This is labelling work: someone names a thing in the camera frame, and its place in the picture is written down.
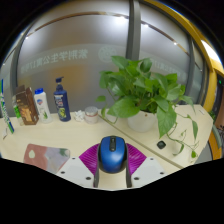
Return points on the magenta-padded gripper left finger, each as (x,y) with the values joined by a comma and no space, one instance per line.
(88,160)

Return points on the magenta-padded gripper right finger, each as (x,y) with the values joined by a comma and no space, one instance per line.
(135,159)

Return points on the blue computer mouse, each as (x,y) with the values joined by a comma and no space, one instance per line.
(112,154)

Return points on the floral pastel mouse pad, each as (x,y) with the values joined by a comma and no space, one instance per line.
(45,156)

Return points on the small black square object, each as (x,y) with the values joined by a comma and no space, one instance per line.
(161,144)

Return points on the crumpled white tissue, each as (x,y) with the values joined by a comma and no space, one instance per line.
(79,116)

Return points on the dark blue pump bottle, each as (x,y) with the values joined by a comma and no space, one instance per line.
(62,103)

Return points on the green plant white pot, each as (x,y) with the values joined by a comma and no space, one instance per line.
(136,90)

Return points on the white bottle blue cap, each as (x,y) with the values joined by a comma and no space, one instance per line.
(42,106)

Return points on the brown carton box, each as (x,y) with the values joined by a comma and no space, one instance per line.
(27,106)

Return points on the small white packet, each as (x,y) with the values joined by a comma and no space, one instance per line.
(4,133)

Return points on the white green shuttlecock tube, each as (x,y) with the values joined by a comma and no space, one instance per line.
(6,110)

